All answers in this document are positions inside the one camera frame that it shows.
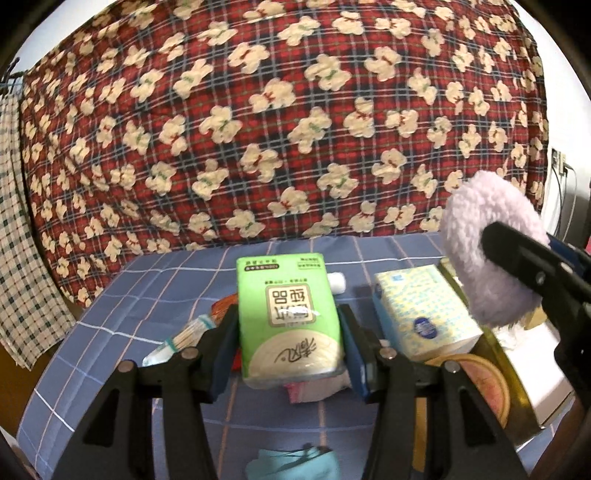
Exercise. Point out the cream green checked cloth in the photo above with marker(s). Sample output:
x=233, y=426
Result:
x=34, y=314

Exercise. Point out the white gauze roll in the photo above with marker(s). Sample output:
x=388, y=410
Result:
x=337, y=282

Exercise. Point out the red gold satin pouch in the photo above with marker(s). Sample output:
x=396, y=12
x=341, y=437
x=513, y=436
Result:
x=218, y=311

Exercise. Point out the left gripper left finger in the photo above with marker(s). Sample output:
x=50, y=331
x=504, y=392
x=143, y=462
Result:
x=113, y=440

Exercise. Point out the wall power socket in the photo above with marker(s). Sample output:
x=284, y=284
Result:
x=558, y=164

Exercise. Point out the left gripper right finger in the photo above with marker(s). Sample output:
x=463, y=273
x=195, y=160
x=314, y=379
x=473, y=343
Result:
x=464, y=438

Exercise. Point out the teal cloth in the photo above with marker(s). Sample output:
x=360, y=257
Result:
x=311, y=463

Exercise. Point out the round orange tin lid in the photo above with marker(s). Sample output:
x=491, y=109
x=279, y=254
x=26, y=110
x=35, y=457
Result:
x=491, y=384

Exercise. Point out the red plaid bear blanket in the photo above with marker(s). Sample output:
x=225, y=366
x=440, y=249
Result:
x=181, y=125

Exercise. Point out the pink white knit sock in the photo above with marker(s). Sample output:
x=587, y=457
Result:
x=317, y=390

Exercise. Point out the gold metal tin tray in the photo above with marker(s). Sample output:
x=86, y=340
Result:
x=524, y=354

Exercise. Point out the blue checked tablecloth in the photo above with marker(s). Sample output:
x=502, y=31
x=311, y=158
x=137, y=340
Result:
x=156, y=295

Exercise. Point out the green tissue pack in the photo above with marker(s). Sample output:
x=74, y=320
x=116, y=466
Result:
x=288, y=323

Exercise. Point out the cotton swab teal pouch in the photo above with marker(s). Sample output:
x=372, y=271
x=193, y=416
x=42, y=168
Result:
x=188, y=336

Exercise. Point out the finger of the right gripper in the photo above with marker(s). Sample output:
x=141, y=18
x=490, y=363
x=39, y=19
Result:
x=518, y=254
x=579, y=259

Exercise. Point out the pink fluffy puff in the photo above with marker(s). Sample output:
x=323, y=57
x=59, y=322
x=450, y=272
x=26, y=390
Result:
x=485, y=222

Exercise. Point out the yellow blue tissue box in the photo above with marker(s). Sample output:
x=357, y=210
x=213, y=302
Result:
x=421, y=314

